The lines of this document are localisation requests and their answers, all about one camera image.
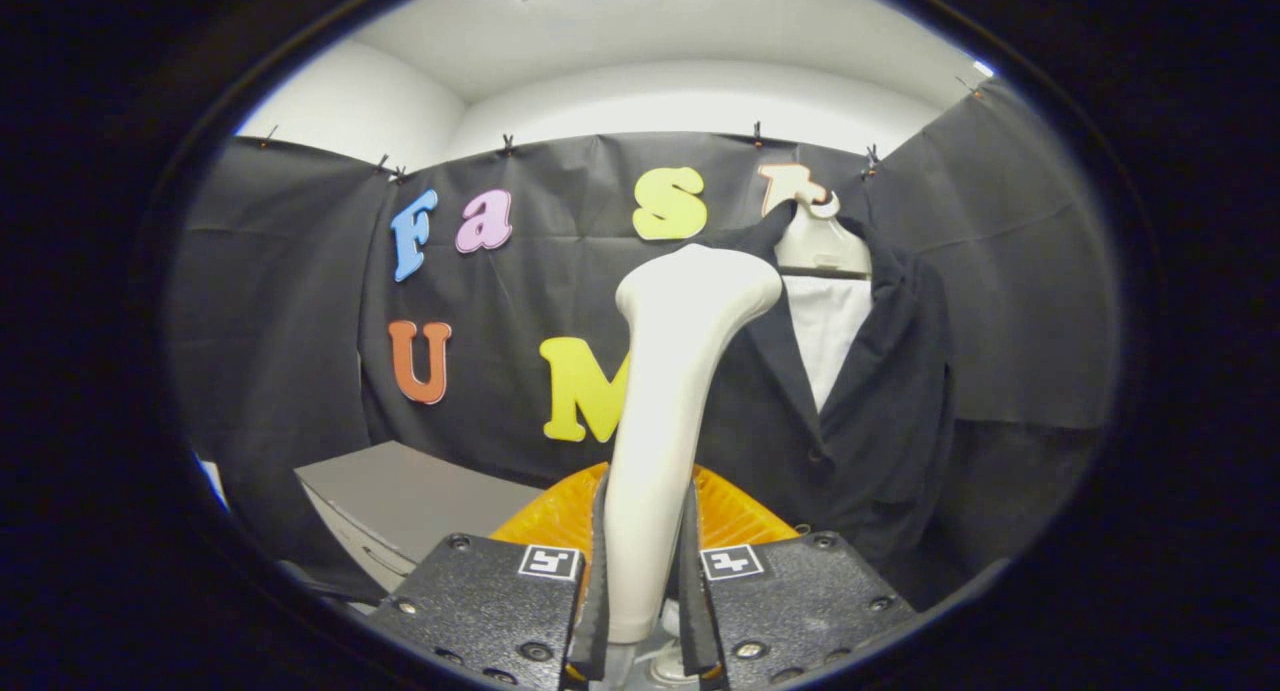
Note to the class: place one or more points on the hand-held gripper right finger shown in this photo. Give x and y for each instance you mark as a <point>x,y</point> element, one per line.
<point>790,601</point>

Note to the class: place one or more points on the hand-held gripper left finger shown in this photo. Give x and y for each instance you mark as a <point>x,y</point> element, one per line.
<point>490,601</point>

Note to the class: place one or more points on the black suit jacket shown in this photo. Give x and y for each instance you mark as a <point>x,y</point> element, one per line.
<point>880,401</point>

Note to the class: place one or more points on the white garment steamer head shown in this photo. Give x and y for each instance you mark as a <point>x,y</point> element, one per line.
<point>660,421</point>

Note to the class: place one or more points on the grey cabinet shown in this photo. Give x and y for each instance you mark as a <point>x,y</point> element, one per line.
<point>400,491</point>

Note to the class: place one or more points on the white mannequin torso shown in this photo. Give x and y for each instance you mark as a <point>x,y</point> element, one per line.
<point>825,331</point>

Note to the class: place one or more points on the row of black cloth clips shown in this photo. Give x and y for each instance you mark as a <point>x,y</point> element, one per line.
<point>507,143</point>

